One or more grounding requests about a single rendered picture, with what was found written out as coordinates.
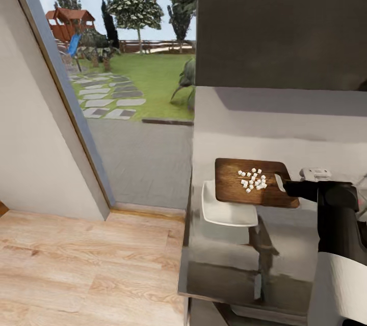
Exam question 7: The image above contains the bowl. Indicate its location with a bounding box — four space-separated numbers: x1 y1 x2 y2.
202 181 258 227

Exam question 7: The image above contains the cutting board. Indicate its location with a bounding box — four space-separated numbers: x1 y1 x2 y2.
215 158 300 209

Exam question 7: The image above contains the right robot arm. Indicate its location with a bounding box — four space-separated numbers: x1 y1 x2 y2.
283 168 367 326

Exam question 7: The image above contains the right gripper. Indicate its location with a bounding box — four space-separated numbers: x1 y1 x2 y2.
283 181 317 202

